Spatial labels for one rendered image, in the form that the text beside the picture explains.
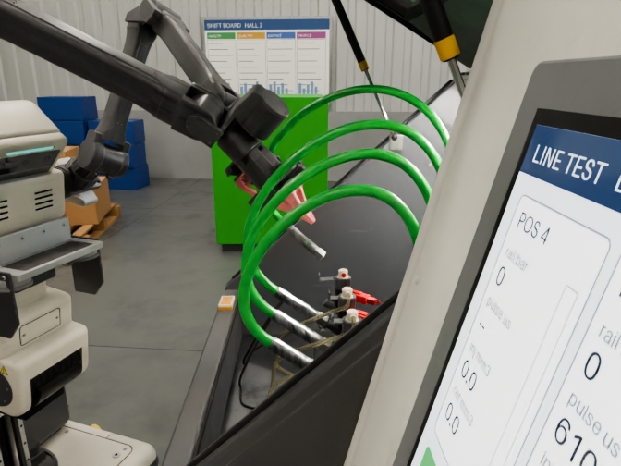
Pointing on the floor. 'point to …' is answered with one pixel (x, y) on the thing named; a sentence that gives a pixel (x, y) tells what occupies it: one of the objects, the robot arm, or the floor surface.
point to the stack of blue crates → (71, 114)
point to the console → (468, 195)
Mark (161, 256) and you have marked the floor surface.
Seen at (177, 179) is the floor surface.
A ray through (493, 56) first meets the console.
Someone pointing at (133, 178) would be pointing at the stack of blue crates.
